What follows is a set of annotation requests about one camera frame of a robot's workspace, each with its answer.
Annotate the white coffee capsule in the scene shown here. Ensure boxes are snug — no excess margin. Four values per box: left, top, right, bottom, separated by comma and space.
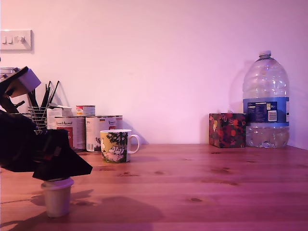
40, 177, 75, 218

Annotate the cartoon print coffee mug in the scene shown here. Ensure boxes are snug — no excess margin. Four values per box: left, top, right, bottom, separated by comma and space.
100, 129, 141, 164

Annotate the large can with red label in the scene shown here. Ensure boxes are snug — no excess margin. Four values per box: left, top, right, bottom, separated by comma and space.
54, 116, 87, 153

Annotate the large white labelled can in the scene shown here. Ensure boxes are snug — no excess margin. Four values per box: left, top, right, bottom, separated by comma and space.
85, 115, 117, 153
115, 115, 124, 131

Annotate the white carton box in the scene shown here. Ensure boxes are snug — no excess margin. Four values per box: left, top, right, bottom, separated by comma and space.
46, 104, 74, 131

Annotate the small orange labelled can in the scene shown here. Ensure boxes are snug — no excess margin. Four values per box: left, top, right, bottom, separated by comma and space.
76, 104, 96, 117

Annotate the floral patterned box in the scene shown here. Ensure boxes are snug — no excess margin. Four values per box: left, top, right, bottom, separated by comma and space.
208, 113, 247, 148

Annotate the large clear water bottle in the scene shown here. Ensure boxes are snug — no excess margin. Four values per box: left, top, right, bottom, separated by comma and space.
242, 50, 290, 148

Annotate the wire utensil rack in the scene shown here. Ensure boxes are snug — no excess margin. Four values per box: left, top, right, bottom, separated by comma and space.
28, 106, 50, 135

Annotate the dark wooden utensil handle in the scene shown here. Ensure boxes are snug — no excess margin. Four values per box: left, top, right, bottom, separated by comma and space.
2, 96, 26, 114

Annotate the pale grey camera box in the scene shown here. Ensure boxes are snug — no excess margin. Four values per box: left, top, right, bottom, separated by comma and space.
0, 66, 42, 98

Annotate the white wall light switch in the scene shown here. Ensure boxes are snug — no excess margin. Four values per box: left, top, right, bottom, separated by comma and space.
0, 29, 33, 51

